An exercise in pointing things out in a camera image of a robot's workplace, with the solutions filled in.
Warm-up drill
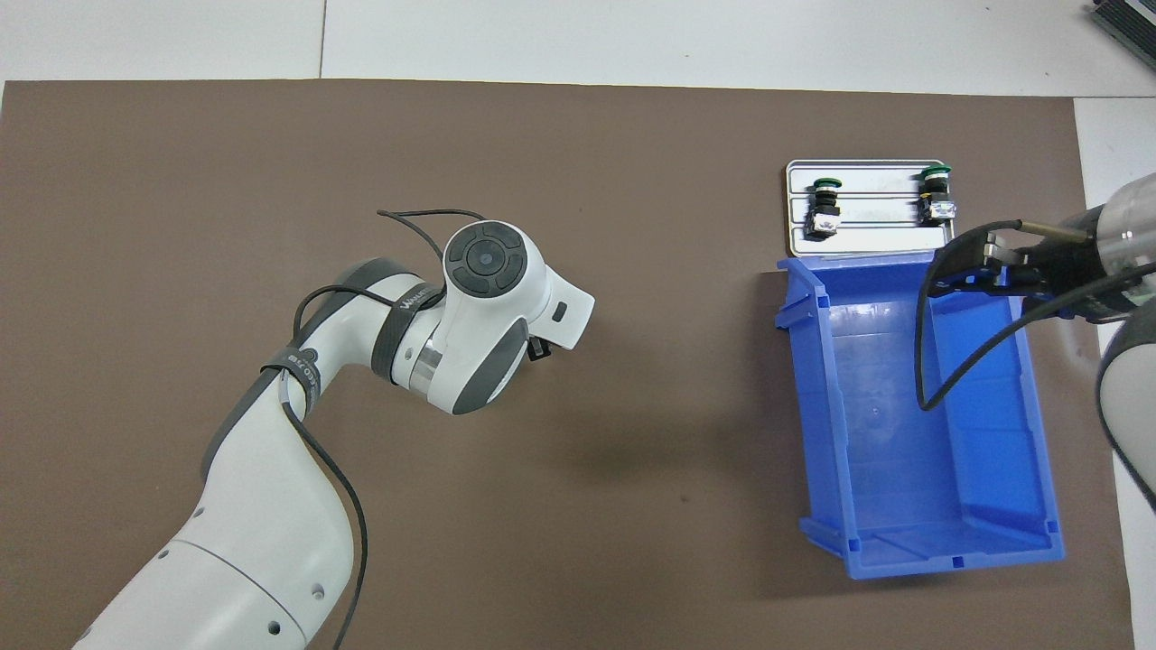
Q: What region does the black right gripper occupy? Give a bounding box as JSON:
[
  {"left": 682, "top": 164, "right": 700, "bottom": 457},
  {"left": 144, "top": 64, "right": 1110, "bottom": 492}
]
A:
[{"left": 926, "top": 209, "right": 1108, "bottom": 321}]

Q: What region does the silver metal tray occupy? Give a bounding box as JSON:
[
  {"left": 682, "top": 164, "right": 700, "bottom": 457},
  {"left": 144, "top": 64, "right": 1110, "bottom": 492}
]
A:
[{"left": 784, "top": 159, "right": 960, "bottom": 260}]

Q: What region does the brown paper table mat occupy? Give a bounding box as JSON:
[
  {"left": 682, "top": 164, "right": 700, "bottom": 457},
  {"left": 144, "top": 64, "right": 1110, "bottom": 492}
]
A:
[{"left": 0, "top": 79, "right": 1137, "bottom": 650}]

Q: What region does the blue plastic storage bin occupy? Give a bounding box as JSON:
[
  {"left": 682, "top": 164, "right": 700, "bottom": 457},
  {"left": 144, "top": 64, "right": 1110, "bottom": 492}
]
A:
[{"left": 774, "top": 246, "right": 1067, "bottom": 581}]

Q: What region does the grey ribbed metal device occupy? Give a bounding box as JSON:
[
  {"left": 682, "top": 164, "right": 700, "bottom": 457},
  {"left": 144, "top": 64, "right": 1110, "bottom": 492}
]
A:
[{"left": 1088, "top": 0, "right": 1156, "bottom": 57}]

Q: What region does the green push button switch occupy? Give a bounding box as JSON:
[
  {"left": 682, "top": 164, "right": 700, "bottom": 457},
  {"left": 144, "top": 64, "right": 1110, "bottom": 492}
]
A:
[
  {"left": 917, "top": 164, "right": 959, "bottom": 225},
  {"left": 806, "top": 178, "right": 844, "bottom": 241}
]

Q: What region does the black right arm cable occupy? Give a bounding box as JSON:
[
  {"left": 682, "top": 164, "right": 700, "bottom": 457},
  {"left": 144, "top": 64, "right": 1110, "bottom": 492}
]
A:
[{"left": 914, "top": 219, "right": 1156, "bottom": 413}]

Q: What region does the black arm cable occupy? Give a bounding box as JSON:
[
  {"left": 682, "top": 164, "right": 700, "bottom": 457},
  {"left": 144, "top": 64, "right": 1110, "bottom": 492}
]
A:
[
  {"left": 262, "top": 208, "right": 493, "bottom": 650},
  {"left": 914, "top": 219, "right": 1156, "bottom": 413}
]

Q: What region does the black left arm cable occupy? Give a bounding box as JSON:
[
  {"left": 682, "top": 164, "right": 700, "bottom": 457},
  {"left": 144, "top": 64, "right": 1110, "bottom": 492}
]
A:
[{"left": 262, "top": 208, "right": 493, "bottom": 650}]

